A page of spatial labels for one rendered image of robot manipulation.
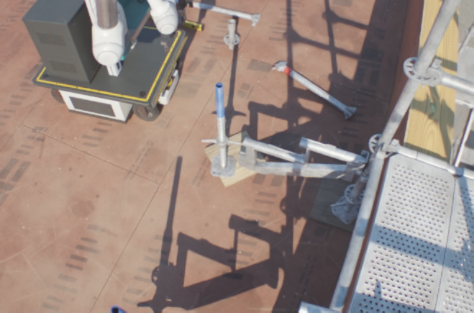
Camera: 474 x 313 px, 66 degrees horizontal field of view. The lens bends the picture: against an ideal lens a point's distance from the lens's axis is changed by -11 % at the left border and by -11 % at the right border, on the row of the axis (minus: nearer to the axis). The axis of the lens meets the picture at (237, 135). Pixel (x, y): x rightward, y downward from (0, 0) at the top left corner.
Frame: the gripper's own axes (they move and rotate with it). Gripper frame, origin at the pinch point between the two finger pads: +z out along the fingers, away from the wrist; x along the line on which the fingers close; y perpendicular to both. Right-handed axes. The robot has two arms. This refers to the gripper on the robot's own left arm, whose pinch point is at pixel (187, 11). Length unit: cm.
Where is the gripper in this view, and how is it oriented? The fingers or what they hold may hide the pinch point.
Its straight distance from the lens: 251.3
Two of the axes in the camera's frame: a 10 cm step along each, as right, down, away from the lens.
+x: 2.4, -8.0, 5.5
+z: 0.0, 5.6, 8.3
